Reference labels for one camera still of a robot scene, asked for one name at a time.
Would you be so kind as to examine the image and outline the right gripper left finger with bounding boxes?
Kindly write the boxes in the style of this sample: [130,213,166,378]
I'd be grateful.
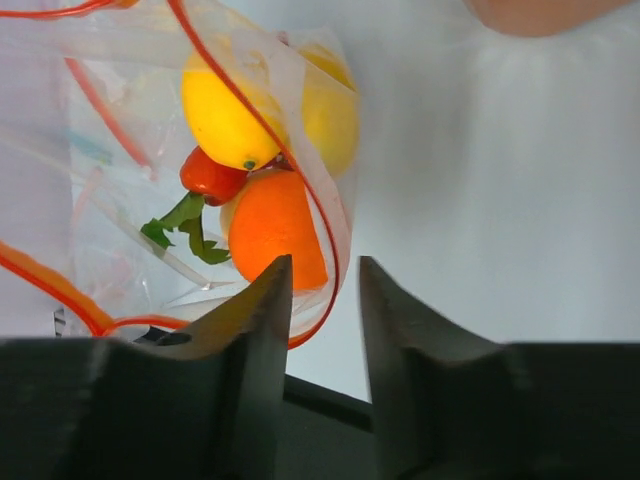
[1,256,292,479]

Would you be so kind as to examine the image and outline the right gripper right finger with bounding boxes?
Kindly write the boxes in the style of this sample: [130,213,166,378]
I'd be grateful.
[359,257,639,479]

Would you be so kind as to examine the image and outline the orange tangerine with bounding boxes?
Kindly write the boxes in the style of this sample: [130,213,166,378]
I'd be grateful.
[227,169,328,291]

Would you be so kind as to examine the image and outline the red chili pepper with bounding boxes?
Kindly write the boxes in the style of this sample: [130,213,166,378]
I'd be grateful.
[140,147,248,265]

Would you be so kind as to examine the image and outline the clear zip top bag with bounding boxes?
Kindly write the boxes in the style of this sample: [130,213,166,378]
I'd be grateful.
[1,1,359,347]

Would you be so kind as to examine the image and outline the yellow lemon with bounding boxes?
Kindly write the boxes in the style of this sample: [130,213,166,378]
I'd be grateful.
[181,50,289,171]

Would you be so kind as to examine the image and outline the yellow mango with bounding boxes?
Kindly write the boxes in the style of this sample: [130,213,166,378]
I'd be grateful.
[298,43,360,178]

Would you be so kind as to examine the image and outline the orange plastic bin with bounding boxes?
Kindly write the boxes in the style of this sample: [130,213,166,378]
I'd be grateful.
[464,0,634,38]

